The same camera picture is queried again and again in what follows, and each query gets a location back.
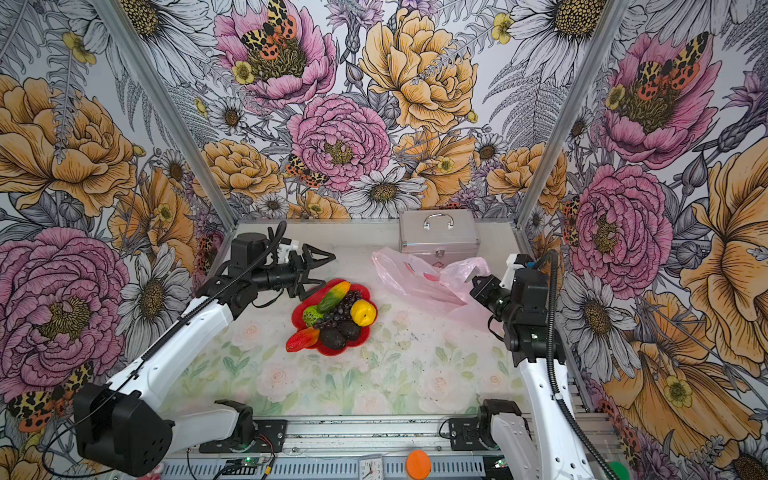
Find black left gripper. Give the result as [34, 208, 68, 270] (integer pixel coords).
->
[253, 242, 337, 300]

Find pink plastic bag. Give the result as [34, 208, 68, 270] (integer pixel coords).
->
[372, 248, 491, 328]

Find red chili pepper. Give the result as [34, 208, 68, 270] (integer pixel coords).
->
[285, 327, 321, 353]

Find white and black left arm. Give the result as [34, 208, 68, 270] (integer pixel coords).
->
[73, 222, 336, 477]

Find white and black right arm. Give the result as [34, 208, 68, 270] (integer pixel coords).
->
[470, 250, 605, 479]

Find red flower-shaped plate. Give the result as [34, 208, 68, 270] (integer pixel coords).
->
[285, 279, 378, 356]

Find dark grape bunch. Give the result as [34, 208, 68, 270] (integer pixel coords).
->
[314, 290, 363, 329]

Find dark avocado front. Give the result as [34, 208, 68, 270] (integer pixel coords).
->
[319, 327, 347, 351]

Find dark avocado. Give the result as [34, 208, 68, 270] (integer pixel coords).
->
[337, 320, 362, 342]
[319, 327, 347, 351]

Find dark avocado rear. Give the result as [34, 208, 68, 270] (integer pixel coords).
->
[337, 320, 362, 342]

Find silver metal case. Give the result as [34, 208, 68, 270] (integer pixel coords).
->
[399, 209, 481, 268]

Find orange round button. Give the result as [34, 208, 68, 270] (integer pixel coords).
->
[405, 450, 432, 480]

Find small white timer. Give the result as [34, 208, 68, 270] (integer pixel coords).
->
[358, 456, 385, 480]

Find green capped white bottle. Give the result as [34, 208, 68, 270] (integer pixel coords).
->
[608, 461, 631, 480]

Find black corrugated left cable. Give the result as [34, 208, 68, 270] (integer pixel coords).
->
[40, 220, 289, 479]

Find black corrugated cable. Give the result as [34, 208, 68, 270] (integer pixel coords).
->
[40, 220, 289, 479]
[535, 248, 619, 480]

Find aluminium corner post left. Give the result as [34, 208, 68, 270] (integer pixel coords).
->
[94, 1, 237, 231]

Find aluminium corner post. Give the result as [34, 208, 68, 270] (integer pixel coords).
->
[516, 0, 630, 230]
[94, 1, 237, 231]

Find black corrugated right cable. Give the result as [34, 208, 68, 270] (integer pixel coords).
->
[535, 248, 619, 480]

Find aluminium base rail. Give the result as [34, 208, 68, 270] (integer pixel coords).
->
[160, 415, 512, 479]

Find aluminium corner post right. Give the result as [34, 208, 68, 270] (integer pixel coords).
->
[516, 0, 630, 230]

